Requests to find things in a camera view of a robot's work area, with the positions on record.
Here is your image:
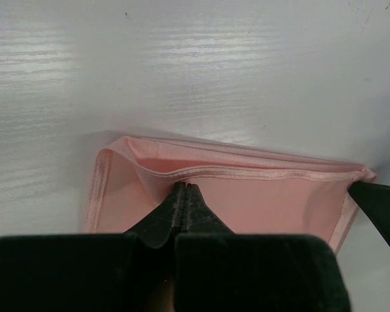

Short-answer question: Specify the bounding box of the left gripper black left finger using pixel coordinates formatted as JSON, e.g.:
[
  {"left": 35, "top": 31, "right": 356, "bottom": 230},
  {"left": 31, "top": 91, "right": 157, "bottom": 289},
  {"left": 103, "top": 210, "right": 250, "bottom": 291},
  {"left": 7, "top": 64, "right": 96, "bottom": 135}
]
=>
[{"left": 0, "top": 183, "right": 186, "bottom": 311}]

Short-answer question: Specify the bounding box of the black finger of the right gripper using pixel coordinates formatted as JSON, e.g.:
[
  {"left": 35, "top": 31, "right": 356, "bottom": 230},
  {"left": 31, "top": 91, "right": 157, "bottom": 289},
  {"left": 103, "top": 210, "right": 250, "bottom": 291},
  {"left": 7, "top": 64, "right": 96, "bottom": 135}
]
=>
[{"left": 348, "top": 182, "right": 390, "bottom": 247}]

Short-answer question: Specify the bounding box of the pink satin napkin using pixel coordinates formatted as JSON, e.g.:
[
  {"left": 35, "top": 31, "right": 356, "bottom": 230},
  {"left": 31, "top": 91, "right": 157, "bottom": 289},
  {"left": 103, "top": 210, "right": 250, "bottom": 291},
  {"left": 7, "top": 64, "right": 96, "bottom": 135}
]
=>
[{"left": 84, "top": 136, "right": 376, "bottom": 251}]

